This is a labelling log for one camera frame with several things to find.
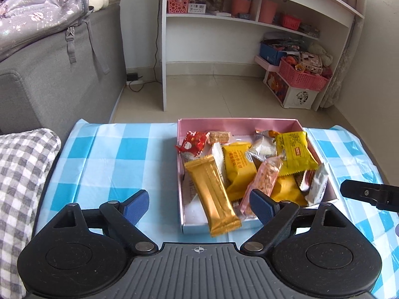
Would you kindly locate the white bookshelf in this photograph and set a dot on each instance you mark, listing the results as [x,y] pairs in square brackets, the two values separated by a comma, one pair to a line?
[218,43]

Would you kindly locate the white pecan packet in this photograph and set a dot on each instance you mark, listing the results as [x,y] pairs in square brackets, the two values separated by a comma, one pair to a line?
[190,190]

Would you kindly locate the pink pot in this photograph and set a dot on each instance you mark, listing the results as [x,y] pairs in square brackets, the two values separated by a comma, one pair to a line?
[241,6]
[268,11]

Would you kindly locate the gold snack bar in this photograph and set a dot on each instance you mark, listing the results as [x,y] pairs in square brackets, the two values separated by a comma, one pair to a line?
[212,193]

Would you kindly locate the small red basket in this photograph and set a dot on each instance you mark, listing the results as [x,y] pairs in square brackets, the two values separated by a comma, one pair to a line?
[291,21]

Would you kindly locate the grey checked pillow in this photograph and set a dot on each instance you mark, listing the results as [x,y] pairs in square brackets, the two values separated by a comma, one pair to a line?
[21,177]

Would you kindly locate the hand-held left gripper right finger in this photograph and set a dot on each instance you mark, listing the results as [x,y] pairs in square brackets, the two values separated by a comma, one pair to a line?
[261,205]

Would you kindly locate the blue box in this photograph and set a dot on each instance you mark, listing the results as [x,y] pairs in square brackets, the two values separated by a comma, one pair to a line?
[271,54]

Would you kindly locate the pink tray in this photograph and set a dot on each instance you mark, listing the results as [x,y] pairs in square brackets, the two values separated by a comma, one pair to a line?
[266,65]

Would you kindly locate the yellow snack packet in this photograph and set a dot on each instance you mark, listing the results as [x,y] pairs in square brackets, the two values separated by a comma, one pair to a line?
[288,190]
[293,154]
[237,165]

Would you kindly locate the red snack packet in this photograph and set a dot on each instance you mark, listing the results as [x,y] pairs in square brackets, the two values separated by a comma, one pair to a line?
[191,143]

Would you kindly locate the white almond packet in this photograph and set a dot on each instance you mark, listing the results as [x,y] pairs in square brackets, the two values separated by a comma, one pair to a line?
[318,180]

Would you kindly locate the pink cardboard box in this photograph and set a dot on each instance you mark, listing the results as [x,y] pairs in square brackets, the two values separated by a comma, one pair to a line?
[237,124]

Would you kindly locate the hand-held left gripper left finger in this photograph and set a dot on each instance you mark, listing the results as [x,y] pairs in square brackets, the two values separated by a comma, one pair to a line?
[137,205]

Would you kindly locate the small pink basket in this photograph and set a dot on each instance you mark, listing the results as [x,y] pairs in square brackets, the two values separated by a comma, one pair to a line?
[177,6]

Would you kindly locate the small white snack packet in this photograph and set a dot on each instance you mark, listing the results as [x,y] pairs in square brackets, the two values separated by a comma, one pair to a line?
[218,158]

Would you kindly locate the beige plush toy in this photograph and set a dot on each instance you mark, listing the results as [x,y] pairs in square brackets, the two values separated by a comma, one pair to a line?
[321,53]

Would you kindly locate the pink snack packet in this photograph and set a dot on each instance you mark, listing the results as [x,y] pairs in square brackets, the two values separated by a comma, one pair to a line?
[265,174]

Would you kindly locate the small clear snack packet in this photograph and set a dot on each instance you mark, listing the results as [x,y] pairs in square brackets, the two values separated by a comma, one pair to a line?
[263,148]

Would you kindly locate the orange snack packet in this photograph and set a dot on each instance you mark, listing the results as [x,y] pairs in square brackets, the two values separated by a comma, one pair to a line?
[271,133]

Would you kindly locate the blue checked tablecloth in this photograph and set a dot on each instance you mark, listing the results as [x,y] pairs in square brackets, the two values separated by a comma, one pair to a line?
[124,155]

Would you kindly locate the white storage box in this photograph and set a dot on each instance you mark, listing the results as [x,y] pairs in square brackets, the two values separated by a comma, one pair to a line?
[299,99]

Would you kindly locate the white labelled box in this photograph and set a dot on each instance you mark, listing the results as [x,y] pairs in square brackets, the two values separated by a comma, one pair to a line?
[197,8]

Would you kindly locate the large pink basket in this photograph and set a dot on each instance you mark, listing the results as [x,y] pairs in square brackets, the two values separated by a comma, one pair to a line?
[305,79]

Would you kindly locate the grey printed backpack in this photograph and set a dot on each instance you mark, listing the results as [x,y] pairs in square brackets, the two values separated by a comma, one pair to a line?
[37,9]

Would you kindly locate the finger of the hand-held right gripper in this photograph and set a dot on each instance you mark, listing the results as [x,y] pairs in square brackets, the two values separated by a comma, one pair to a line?
[374,194]

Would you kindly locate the clear cracker packet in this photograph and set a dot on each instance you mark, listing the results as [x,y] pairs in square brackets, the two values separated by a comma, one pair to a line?
[219,137]

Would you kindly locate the grey sofa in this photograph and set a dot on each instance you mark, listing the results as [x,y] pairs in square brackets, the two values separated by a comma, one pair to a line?
[46,84]

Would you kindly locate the power strip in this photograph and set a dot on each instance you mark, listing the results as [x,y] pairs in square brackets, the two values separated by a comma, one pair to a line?
[134,78]

